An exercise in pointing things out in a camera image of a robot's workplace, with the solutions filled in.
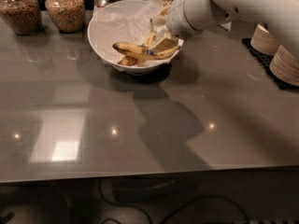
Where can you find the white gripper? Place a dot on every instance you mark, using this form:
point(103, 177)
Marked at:
point(176, 21)

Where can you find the yellow banana with sticker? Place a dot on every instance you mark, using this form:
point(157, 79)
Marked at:
point(143, 53)

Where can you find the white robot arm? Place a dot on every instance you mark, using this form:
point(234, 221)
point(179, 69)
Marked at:
point(280, 17)

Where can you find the white bowl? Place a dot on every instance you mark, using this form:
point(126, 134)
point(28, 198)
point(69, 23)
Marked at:
point(102, 34)

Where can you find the rear yellow banana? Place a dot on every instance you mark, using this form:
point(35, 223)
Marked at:
point(148, 40)

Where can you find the white paper liner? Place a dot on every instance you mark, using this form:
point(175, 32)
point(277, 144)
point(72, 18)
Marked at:
point(124, 22)

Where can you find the white folded card stand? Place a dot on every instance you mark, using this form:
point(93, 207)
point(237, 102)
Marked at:
point(226, 26)

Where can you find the upper stack of paper bowls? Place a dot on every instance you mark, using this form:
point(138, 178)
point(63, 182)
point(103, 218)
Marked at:
point(264, 42)

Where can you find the stack of paper bowls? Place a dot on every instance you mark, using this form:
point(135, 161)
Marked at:
point(264, 42)
point(285, 67)

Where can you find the black rubber mat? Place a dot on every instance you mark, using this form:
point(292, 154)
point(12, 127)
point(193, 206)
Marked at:
point(264, 61)

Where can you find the lower stack of paper bowls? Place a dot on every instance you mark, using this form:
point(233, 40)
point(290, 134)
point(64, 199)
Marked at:
point(285, 67)

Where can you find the leftmost grain-filled glass jar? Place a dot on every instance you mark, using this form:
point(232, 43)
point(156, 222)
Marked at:
point(23, 17)

